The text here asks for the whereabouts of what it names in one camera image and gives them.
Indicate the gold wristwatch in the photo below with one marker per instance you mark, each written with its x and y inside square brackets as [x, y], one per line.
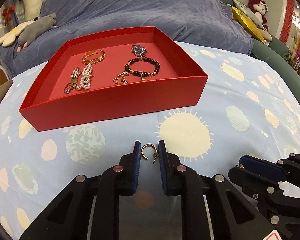
[74, 76]

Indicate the red ribbon bow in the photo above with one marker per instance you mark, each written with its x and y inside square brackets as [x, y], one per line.
[8, 12]

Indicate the white plush toy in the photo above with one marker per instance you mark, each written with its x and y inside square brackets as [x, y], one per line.
[30, 0]

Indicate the red cardboard box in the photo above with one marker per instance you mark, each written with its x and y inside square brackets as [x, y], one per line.
[130, 105]

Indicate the silver wristwatch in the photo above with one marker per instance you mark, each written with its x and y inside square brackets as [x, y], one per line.
[139, 50]

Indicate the red monkey plush toy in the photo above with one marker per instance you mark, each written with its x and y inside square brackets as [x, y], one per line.
[258, 11]

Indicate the red wall decoration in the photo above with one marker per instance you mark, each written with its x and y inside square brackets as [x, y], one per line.
[290, 17]

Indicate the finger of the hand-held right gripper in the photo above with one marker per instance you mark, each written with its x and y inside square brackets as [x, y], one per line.
[297, 163]
[262, 167]

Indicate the silver cushion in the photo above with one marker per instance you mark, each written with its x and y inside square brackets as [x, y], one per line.
[247, 11]

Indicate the gold bangle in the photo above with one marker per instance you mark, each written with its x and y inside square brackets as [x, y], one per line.
[92, 60]

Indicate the blue sofa blanket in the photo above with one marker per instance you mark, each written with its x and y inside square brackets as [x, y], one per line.
[140, 2]

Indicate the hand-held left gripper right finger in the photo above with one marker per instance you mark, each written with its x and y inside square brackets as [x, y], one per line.
[163, 170]

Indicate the grey plush toy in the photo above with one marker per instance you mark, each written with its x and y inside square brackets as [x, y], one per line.
[37, 27]

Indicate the gold hoop earring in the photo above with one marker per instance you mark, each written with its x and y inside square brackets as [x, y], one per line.
[145, 152]
[142, 76]

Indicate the green sofa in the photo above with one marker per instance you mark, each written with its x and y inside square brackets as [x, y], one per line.
[272, 55]

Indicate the yellow cushion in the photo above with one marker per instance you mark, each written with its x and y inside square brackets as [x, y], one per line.
[250, 25]

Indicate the flower plush toy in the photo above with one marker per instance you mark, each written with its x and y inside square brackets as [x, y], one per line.
[8, 33]

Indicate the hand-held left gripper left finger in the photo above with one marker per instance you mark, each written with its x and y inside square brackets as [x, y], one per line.
[136, 170]

